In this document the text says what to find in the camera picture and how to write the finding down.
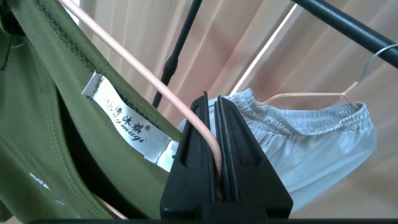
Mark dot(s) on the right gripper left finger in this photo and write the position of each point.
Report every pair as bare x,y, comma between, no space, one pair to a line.
189,183

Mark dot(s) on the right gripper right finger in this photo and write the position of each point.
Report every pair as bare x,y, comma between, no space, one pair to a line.
252,183

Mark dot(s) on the green garment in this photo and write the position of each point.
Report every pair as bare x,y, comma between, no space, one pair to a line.
31,124

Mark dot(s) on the pale grey shorts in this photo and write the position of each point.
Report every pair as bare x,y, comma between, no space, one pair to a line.
311,149

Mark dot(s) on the pink clothes hanger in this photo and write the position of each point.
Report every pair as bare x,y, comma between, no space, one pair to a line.
140,70
311,93

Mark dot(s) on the black clothes rack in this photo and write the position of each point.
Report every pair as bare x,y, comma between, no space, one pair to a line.
342,23

